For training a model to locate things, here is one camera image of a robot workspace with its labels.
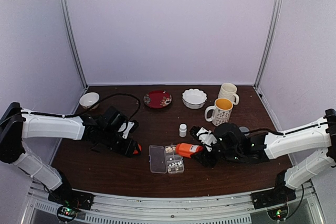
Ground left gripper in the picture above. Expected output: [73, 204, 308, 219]
[101, 128, 141, 158]

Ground orange bottle cap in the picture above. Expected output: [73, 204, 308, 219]
[133, 144, 142, 156]

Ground orange pill bottle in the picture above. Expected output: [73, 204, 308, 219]
[176, 143, 203, 158]

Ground clear plastic pill organizer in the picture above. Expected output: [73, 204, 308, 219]
[149, 145, 185, 174]

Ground small white pill bottle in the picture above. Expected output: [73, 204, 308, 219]
[179, 123, 187, 137]

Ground amber bottle grey cap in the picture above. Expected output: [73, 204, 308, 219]
[239, 126, 249, 134]

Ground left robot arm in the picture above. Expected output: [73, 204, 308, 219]
[1, 102, 142, 205]

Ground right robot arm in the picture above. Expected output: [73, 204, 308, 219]
[190, 109, 335, 204]

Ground small pills in organizer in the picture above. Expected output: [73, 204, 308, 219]
[167, 163, 184, 174]

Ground white round pills in organizer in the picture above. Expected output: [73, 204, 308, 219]
[168, 156, 183, 163]

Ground white floral mug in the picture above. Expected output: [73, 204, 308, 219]
[204, 98, 234, 126]

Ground red floral plate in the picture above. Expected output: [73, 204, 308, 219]
[143, 90, 172, 109]

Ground white ceramic bowl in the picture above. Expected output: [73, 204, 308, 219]
[79, 92, 100, 109]

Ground white scalloped bowl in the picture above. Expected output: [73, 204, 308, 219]
[182, 89, 207, 110]

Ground cream ribbed mug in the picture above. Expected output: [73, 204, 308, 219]
[218, 83, 239, 105]

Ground right round circuit board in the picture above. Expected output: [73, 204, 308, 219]
[267, 206, 289, 221]

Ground round circuit board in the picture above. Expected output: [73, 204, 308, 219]
[267, 206, 289, 221]
[56, 206, 78, 222]

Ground left round circuit board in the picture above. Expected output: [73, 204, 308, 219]
[56, 206, 78, 222]

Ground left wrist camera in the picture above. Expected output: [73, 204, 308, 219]
[118, 120, 139, 139]

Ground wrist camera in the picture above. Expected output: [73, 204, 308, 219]
[190, 126, 218, 152]
[118, 120, 139, 139]

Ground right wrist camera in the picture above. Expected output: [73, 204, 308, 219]
[190, 126, 218, 152]

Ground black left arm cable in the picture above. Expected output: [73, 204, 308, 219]
[0, 93, 142, 130]

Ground front aluminium rail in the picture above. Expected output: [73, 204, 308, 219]
[19, 182, 327, 223]

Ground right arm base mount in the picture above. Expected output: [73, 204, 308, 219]
[251, 170, 296, 209]

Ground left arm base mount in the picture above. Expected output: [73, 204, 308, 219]
[48, 170, 94, 210]

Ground right aluminium frame post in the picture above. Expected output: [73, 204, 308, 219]
[254, 0, 283, 90]

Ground aluminium frame post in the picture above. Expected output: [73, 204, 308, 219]
[254, 0, 283, 90]
[60, 0, 88, 89]

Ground left aluminium frame post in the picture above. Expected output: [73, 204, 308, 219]
[60, 0, 88, 89]

